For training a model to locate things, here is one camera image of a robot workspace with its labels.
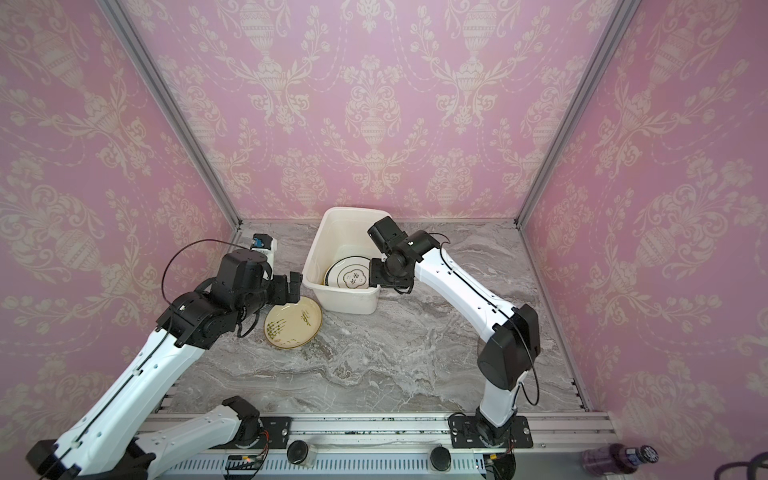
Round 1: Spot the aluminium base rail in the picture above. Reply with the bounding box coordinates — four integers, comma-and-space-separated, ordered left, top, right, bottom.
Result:
160, 412, 618, 479

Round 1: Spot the purple water bottle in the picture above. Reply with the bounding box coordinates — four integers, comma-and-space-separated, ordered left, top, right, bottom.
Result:
582, 443, 659, 477

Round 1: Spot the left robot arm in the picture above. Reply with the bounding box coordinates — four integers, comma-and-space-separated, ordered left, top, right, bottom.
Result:
26, 234, 303, 479

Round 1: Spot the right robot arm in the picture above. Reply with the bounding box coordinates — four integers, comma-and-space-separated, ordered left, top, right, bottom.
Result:
367, 216, 541, 447

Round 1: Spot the white plastic bin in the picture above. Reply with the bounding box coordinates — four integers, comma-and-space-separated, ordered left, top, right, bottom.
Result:
303, 207, 388, 315

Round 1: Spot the right black knob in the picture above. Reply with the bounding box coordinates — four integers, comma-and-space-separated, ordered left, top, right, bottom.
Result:
429, 446, 452, 472

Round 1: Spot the left black knob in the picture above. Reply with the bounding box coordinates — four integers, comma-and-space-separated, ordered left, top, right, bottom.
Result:
286, 440, 311, 466

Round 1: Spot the black knob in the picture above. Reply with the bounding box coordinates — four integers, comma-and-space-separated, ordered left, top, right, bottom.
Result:
429, 446, 452, 472
286, 440, 311, 466

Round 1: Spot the cream plate bamboo pattern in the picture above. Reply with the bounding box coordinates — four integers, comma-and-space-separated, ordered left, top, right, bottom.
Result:
263, 297, 323, 349

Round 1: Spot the white plate black pattern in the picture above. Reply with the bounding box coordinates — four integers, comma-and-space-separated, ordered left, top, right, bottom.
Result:
324, 255, 371, 290

